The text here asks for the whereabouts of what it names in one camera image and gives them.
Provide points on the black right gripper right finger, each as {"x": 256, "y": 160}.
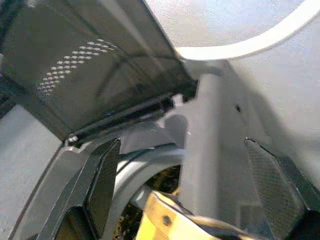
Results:
{"x": 280, "y": 200}

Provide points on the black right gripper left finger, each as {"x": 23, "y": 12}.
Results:
{"x": 82, "y": 200}

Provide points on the yellow grey plaid shirt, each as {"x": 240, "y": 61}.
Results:
{"x": 175, "y": 225}

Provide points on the grey top-load washing machine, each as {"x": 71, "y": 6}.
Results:
{"x": 140, "y": 170}

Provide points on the dark translucent washer lid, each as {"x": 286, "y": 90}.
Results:
{"x": 100, "y": 75}

